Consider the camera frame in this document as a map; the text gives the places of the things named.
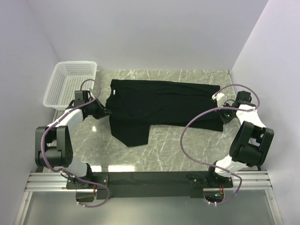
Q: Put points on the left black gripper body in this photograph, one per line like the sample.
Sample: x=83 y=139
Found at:
x=96 y=109

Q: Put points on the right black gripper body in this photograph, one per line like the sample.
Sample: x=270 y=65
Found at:
x=227 y=116

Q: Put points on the black t shirt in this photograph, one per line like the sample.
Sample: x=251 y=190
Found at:
x=136 y=105

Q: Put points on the white plastic basket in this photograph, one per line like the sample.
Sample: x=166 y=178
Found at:
x=68 y=77

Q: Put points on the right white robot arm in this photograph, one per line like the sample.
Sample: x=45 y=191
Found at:
x=251 y=143

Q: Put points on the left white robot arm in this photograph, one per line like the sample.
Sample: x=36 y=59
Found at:
x=53 y=147

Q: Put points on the black base beam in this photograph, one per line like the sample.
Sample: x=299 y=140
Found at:
x=159 y=184

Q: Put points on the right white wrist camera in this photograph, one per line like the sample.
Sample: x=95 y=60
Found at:
x=219 y=98

